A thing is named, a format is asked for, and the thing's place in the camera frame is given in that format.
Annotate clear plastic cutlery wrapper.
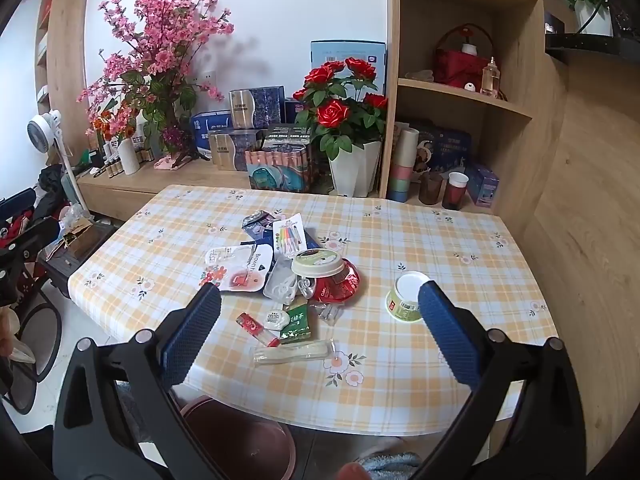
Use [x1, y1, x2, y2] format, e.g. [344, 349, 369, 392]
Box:
[253, 339, 335, 366]

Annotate blue white tissue box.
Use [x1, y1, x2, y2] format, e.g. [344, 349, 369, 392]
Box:
[190, 110, 232, 157]

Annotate small blue purple box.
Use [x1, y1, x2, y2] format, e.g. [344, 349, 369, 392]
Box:
[465, 162, 500, 208]

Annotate green tea sachet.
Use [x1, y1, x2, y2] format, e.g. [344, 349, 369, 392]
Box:
[279, 301, 311, 344]

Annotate stack of pastel cups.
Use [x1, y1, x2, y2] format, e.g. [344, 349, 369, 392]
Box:
[387, 128, 420, 203]

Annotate gold blue gift box upper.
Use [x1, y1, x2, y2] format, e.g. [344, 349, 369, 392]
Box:
[229, 86, 285, 129]

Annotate green white paper cup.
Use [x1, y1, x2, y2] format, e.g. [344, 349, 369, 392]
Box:
[385, 271, 430, 323]

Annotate brown glass tumbler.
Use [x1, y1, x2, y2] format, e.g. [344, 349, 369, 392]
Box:
[419, 171, 444, 205]

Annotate white desk fan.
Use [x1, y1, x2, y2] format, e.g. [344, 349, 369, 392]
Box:
[26, 110, 89, 218]

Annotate clear plastic blister tray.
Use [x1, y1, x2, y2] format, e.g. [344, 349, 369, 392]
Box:
[262, 257, 297, 306]

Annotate blue luckin coffee box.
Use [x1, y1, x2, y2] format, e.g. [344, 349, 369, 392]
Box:
[243, 231, 320, 253]

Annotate white vase orange flowers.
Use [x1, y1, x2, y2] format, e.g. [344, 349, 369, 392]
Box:
[92, 105, 140, 176]

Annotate orange plaid tablecloth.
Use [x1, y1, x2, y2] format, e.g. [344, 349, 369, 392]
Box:
[68, 185, 556, 437]

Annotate white green noodle cup lid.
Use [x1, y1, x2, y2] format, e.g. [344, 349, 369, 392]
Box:
[291, 248, 345, 278]

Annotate wooden shelf unit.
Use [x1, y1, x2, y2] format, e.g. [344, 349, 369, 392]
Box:
[386, 0, 566, 240]

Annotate red toothpick packet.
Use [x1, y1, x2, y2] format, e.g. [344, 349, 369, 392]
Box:
[235, 312, 280, 348]

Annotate red gift basket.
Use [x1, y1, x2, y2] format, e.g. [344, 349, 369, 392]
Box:
[432, 23, 495, 92]

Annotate crumpled blue foil wrapper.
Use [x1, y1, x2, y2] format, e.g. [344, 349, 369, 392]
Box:
[242, 210, 277, 240]

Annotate brown hook blister pack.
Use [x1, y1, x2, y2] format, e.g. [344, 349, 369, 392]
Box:
[200, 244, 273, 292]

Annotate colour pens card pack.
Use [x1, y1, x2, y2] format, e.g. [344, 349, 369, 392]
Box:
[272, 214, 307, 259]

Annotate pink blossom artificial tree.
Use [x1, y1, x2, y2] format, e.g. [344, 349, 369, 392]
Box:
[77, 0, 234, 164]

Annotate red cup white rim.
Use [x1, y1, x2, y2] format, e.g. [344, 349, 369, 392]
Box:
[442, 171, 469, 210]

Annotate gold blue gift box lower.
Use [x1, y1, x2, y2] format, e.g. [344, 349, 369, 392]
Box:
[208, 129, 265, 171]

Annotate glass perfume bottle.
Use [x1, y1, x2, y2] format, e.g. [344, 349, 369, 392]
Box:
[480, 56, 501, 99]

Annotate red soda can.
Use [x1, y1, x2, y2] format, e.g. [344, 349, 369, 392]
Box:
[297, 259, 360, 304]

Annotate light blue carton box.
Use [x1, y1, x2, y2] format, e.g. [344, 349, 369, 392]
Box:
[309, 39, 388, 97]

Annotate teal copper gift box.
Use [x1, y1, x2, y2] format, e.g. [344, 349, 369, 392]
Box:
[244, 125, 316, 193]

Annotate dark red trash bin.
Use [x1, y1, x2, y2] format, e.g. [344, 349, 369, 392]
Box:
[181, 396, 296, 480]

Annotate dark blue illustrated box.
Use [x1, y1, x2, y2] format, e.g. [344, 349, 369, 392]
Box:
[394, 119, 472, 181]

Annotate low wooden cabinet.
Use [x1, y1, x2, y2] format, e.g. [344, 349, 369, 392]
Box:
[77, 159, 250, 221]

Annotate gold blue gift box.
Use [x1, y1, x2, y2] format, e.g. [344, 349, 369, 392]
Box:
[229, 86, 285, 129]
[208, 129, 265, 171]

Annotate red rose potted plant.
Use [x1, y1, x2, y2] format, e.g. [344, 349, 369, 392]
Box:
[293, 56, 387, 197]

